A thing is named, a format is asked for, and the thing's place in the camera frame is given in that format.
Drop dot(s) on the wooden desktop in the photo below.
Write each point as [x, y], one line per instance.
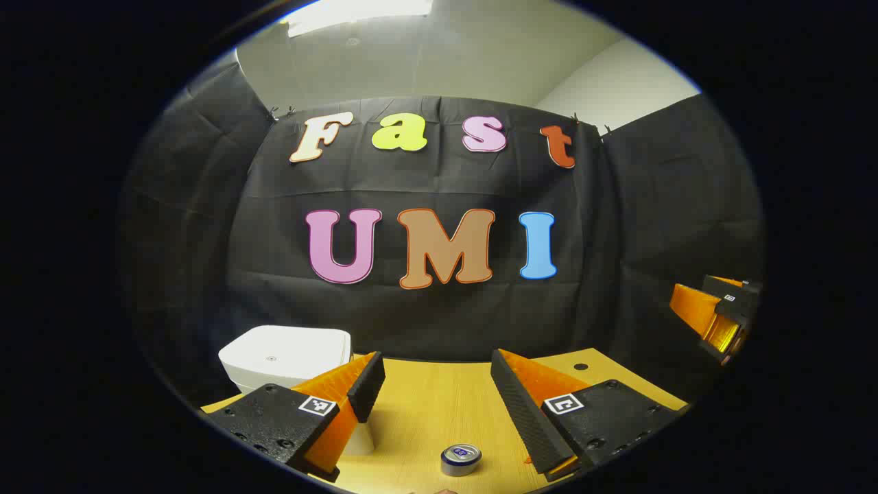
[425, 412]

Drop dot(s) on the silver pop can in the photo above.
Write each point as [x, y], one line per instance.
[461, 461]

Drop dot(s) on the ceiling light panel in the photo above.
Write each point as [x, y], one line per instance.
[357, 10]

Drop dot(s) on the black backdrop cloth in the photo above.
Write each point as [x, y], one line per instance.
[446, 322]

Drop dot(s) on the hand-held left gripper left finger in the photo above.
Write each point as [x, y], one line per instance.
[367, 387]

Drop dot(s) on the white desktop garbage bin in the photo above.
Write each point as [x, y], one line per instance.
[281, 350]

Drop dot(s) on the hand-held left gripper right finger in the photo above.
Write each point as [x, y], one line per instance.
[518, 412]

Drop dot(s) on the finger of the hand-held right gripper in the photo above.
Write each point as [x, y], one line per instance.
[693, 309]
[737, 287]

